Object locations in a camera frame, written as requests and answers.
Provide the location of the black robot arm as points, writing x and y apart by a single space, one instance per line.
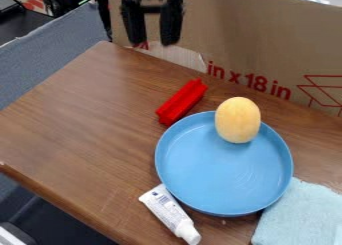
59 7

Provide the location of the cardboard box wall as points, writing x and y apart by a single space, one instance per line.
278 46

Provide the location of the light blue towel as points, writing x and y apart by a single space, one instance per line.
305 218

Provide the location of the white cream tube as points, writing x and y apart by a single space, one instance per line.
167 210

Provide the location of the yellow potato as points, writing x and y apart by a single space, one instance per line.
238 120

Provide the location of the grey fabric panel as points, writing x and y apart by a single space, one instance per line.
33 56

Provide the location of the blue round plate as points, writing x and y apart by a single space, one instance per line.
218 177

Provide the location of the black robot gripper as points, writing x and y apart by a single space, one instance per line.
132 11

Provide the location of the red rectangular block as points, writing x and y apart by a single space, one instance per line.
180 102

